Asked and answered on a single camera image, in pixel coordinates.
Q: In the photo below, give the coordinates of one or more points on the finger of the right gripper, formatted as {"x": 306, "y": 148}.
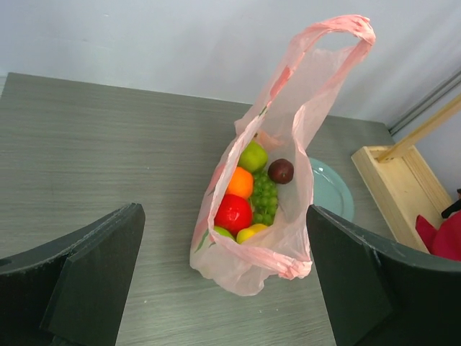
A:
{"x": 455, "y": 207}

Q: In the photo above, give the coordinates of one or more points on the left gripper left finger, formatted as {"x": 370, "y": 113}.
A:
{"x": 73, "y": 289}

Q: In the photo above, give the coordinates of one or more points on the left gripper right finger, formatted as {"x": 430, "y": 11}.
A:
{"x": 380, "y": 292}

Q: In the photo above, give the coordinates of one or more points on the green grapes bunch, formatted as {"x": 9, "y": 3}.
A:
{"x": 264, "y": 199}

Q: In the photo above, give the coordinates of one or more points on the pink plastic bag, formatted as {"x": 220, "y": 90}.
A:
{"x": 284, "y": 120}

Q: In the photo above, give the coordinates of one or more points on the dark purple plum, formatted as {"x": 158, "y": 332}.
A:
{"x": 281, "y": 171}

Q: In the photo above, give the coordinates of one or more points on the green apple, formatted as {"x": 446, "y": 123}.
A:
{"x": 224, "y": 232}

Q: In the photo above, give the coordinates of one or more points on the orange fruit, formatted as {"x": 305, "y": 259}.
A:
{"x": 241, "y": 183}

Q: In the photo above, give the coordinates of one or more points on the green pear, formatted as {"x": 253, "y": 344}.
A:
{"x": 253, "y": 158}

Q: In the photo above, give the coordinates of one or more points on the magenta cloth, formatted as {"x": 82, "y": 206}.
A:
{"x": 443, "y": 242}

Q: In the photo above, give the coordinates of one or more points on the grey plate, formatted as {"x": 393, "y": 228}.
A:
{"x": 330, "y": 191}

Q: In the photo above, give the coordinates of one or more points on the wooden upright post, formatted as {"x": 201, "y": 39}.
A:
{"x": 401, "y": 147}

